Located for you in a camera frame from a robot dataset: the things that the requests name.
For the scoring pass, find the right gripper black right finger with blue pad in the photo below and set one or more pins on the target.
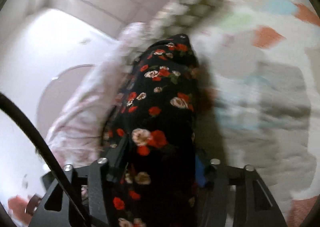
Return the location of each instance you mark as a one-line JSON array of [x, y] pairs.
[[254, 204]]

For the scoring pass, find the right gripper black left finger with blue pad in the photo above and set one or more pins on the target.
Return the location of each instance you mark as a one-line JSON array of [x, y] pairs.
[[93, 188]]

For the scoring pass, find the black red floral garment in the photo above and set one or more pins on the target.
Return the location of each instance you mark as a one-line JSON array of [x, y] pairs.
[[155, 114]]

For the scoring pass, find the pink floral comforter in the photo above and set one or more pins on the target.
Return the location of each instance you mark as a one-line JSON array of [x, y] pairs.
[[75, 136]]

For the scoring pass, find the pink bed headboard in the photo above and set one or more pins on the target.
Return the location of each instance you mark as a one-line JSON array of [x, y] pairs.
[[57, 93]]

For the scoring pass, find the heart patterned quilt bedspread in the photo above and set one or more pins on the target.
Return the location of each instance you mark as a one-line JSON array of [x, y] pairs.
[[258, 78]]

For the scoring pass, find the olive cloud pattern bolster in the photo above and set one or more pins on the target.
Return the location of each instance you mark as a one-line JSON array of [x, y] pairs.
[[177, 16]]

